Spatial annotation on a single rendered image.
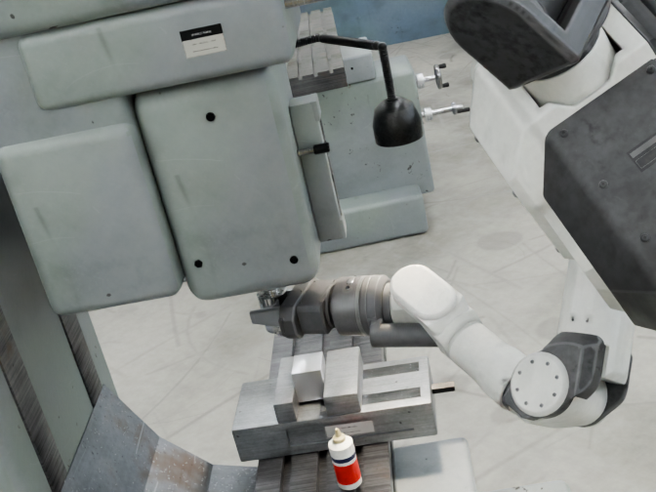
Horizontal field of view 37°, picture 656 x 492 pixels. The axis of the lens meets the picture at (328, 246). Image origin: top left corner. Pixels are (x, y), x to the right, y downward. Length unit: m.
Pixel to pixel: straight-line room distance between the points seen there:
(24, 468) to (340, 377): 0.55
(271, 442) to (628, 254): 0.95
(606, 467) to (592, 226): 2.13
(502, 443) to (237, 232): 1.95
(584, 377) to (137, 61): 0.66
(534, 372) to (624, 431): 1.96
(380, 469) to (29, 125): 0.79
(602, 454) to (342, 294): 1.79
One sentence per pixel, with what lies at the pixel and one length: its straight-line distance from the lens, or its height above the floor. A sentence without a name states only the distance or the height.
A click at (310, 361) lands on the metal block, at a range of 1.71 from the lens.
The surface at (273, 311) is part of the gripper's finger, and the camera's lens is 1.45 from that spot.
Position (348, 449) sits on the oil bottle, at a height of 0.98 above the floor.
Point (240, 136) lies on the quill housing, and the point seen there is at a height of 1.55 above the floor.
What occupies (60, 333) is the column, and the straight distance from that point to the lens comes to 1.65.
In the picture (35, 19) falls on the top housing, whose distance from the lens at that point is 1.25.
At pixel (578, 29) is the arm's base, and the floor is 1.69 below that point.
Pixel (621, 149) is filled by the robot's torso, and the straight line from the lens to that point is 0.93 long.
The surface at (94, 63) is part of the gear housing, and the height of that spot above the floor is 1.68.
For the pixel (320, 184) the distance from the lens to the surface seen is 1.37.
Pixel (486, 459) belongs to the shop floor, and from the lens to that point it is 3.09.
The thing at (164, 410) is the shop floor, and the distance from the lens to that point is 3.72.
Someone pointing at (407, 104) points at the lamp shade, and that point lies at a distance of 1.42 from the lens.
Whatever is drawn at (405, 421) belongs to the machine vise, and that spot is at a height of 0.94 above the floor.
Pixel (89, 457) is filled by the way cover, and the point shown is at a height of 1.04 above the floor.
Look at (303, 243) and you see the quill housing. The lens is 1.32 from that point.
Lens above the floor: 1.92
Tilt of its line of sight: 25 degrees down
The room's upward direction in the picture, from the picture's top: 13 degrees counter-clockwise
